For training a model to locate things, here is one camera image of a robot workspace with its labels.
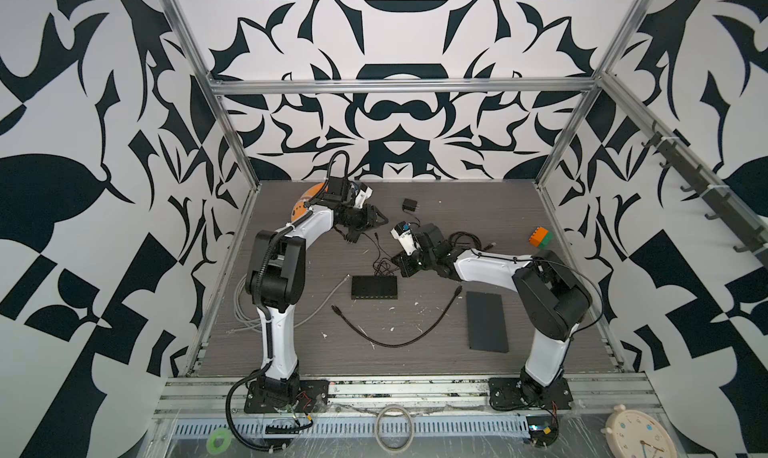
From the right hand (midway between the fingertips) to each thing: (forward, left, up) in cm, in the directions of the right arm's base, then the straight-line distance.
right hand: (395, 257), depth 92 cm
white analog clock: (-43, -53, -5) cm, 69 cm away
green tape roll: (-44, +43, -5) cm, 62 cm away
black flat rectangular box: (-18, -25, -6) cm, 31 cm away
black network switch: (-7, +6, -5) cm, 11 cm away
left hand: (+11, +3, +6) cm, 13 cm away
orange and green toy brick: (+10, -50, -6) cm, 51 cm away
